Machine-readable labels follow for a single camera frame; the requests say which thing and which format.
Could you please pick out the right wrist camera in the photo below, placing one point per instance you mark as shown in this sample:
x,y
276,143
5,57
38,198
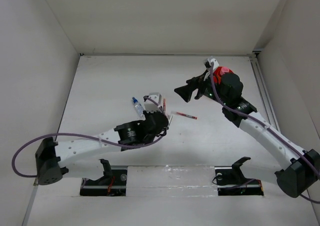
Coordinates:
x,y
211,62

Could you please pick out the orange round organizer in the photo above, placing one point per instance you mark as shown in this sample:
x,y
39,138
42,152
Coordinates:
x,y
217,75

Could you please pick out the red gel pen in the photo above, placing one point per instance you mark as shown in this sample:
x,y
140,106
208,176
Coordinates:
x,y
184,115

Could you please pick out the blue capped spray bottle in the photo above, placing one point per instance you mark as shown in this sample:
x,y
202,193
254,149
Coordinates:
x,y
138,108

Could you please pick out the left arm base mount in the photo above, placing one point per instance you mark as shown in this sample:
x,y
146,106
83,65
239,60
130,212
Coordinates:
x,y
113,183

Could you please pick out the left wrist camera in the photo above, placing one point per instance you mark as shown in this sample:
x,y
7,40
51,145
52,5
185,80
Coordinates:
x,y
153,102

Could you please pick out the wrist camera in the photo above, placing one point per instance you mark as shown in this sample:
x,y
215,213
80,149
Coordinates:
x,y
153,102
211,62

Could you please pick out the pink capped glue stick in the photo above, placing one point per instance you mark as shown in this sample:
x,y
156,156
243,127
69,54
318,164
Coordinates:
x,y
224,70

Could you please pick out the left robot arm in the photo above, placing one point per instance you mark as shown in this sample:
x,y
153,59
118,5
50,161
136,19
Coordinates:
x,y
52,157

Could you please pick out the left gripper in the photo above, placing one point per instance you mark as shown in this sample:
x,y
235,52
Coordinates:
x,y
147,114

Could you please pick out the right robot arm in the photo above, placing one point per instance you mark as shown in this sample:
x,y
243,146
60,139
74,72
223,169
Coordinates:
x,y
297,169

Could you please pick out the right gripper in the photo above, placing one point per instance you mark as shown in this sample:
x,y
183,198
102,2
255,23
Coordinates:
x,y
198,82

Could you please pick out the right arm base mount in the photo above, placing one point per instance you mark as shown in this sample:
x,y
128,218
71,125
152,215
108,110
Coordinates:
x,y
230,181

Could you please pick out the orange gel pen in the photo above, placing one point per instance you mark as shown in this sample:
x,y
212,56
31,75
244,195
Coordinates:
x,y
164,104

